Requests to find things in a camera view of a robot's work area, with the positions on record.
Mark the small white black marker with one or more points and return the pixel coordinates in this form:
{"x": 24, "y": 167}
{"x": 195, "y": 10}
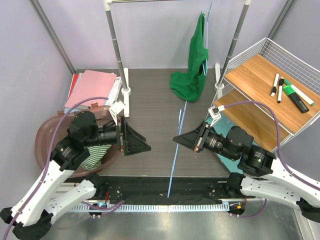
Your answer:
{"x": 279, "y": 94}

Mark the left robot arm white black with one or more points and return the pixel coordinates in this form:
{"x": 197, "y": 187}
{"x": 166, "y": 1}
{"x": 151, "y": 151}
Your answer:
{"x": 33, "y": 216}

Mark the brown translucent plastic basin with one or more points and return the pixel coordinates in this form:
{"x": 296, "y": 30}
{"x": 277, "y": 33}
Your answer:
{"x": 46, "y": 131}

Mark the green white striped tank top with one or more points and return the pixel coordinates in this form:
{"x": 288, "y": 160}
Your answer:
{"x": 96, "y": 153}

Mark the white green capped marker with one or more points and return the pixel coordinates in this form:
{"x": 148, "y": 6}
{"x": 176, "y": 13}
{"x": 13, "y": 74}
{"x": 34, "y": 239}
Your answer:
{"x": 302, "y": 95}

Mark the light blue wire hanger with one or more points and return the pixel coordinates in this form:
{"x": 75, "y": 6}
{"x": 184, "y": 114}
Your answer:
{"x": 181, "y": 119}

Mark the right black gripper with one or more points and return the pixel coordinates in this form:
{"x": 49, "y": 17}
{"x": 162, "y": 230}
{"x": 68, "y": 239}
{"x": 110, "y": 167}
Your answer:
{"x": 189, "y": 139}

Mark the white slotted cable duct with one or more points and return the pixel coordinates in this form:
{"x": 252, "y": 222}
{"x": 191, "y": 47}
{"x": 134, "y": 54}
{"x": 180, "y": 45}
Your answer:
{"x": 129, "y": 208}

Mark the green black highlighter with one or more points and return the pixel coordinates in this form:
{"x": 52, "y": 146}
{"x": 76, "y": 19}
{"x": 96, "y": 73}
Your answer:
{"x": 294, "y": 97}

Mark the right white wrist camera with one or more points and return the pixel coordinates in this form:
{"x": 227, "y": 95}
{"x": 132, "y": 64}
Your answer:
{"x": 215, "y": 114}

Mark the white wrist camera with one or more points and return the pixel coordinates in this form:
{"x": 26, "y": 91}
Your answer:
{"x": 115, "y": 109}
{"x": 215, "y": 114}

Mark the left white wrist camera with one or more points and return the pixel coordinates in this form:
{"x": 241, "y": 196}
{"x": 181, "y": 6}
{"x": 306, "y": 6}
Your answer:
{"x": 115, "y": 109}

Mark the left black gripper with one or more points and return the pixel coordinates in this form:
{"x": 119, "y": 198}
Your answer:
{"x": 130, "y": 142}

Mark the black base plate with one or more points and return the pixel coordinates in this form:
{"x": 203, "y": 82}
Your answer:
{"x": 146, "y": 190}

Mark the stack of papers folders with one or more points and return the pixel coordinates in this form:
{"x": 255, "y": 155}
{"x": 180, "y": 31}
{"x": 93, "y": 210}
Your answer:
{"x": 106, "y": 101}

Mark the white wire wooden shelf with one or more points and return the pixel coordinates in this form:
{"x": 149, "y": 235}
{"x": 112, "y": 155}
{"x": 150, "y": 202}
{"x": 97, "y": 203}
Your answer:
{"x": 250, "y": 76}

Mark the teal cutting mat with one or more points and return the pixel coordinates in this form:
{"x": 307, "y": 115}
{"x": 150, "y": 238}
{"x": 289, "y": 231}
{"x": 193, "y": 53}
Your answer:
{"x": 222, "y": 127}

